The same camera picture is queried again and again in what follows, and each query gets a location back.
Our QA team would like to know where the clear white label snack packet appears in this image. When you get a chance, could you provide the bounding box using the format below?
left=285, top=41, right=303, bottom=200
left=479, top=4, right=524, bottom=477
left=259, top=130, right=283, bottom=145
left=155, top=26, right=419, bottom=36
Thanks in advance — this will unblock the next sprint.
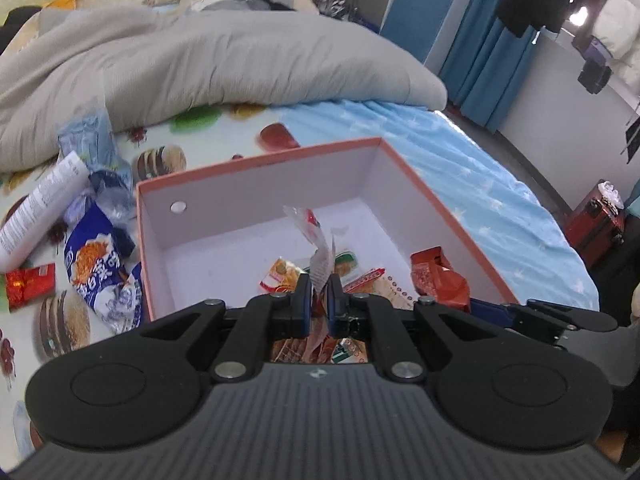
left=283, top=205, right=337, bottom=361

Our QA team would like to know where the gray duvet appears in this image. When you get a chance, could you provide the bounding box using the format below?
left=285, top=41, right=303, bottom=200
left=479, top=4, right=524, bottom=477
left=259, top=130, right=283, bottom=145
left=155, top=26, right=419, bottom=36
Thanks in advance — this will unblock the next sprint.
left=0, top=5, right=448, bottom=171

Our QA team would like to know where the fruit print bed sheet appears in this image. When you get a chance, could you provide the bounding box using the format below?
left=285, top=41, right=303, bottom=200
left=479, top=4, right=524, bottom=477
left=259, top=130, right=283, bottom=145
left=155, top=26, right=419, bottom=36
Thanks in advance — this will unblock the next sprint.
left=0, top=97, right=601, bottom=411

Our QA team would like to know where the black metal stand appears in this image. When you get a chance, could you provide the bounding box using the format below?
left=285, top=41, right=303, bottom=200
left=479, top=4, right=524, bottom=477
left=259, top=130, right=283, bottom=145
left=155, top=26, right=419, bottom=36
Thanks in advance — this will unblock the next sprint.
left=622, top=115, right=640, bottom=163

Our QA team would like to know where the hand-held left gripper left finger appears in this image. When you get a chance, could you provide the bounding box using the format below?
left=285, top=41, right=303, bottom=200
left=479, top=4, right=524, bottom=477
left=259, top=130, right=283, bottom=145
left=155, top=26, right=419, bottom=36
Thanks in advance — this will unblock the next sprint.
left=140, top=272, right=313, bottom=383

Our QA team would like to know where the clear blue plastic bag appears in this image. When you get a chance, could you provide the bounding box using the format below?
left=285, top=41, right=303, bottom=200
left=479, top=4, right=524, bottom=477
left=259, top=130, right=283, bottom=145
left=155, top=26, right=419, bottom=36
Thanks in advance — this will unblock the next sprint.
left=57, top=105, right=133, bottom=181

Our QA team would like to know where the clear orange green snack packet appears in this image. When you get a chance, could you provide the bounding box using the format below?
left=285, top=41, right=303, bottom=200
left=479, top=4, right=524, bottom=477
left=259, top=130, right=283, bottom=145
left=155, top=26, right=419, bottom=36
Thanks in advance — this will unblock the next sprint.
left=332, top=251, right=360, bottom=277

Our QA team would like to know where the blue snack bag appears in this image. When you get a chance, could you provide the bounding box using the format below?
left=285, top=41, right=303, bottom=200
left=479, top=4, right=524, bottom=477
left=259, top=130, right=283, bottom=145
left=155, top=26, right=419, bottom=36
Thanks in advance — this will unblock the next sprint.
left=64, top=202, right=146, bottom=335

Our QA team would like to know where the blue chair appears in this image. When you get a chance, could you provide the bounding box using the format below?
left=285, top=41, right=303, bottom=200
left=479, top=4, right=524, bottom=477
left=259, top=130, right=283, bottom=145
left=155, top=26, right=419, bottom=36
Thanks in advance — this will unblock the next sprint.
left=380, top=0, right=457, bottom=66

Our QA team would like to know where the pink cardboard box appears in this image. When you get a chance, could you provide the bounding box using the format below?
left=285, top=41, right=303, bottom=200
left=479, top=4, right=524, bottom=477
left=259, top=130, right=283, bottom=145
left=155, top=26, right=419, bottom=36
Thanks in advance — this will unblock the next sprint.
left=135, top=137, right=518, bottom=323

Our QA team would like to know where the group of small cosmetic bottles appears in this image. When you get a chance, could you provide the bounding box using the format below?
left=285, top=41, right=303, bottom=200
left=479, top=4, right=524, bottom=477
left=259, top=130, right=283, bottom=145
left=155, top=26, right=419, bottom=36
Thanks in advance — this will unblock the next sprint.
left=305, top=0, right=358, bottom=18

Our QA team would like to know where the blue curtain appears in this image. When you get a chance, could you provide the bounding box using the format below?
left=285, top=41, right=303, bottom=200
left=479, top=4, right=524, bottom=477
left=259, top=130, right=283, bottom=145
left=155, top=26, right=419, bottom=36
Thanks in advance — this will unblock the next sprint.
left=440, top=0, right=543, bottom=133

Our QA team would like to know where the red white snack packet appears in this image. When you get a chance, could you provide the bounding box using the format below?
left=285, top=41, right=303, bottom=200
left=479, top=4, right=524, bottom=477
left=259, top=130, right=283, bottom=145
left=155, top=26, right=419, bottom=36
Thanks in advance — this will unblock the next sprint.
left=345, top=267, right=418, bottom=311

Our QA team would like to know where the red suitcase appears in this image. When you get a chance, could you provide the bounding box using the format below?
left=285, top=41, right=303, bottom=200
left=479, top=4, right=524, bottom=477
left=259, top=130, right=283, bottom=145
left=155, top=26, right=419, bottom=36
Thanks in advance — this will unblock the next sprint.
left=565, top=180, right=628, bottom=271

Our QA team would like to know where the black bag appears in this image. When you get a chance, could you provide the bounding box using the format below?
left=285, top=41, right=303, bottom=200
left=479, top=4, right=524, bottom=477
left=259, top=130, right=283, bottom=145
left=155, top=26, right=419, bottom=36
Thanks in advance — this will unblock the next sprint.
left=577, top=60, right=613, bottom=95

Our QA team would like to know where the white puffer jacket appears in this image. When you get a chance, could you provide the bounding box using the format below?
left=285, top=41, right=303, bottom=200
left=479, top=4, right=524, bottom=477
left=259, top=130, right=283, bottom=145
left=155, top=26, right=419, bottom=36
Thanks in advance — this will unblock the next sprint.
left=592, top=0, right=640, bottom=91

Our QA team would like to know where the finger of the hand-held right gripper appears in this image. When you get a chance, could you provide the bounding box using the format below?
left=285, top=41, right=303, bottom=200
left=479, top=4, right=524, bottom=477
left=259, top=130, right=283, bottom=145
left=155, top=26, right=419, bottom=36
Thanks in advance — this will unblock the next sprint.
left=470, top=297, right=621, bottom=347

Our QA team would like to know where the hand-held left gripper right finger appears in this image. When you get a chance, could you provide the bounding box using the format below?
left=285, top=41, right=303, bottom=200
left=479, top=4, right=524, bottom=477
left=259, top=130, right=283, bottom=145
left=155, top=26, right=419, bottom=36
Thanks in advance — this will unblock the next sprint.
left=325, top=276, right=502, bottom=383

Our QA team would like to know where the small red square packet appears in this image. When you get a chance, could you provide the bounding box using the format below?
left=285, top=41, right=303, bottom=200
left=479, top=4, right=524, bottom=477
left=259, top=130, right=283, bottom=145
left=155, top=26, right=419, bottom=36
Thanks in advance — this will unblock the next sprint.
left=5, top=263, right=57, bottom=311

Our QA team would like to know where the white bottle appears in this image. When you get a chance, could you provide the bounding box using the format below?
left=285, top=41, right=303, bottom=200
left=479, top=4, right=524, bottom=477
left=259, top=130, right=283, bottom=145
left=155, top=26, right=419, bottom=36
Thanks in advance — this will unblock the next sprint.
left=0, top=150, right=91, bottom=271

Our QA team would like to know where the red foil snack packet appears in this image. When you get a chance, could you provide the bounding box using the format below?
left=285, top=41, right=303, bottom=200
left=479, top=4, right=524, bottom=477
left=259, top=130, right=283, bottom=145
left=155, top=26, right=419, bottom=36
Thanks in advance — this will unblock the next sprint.
left=411, top=246, right=471, bottom=311

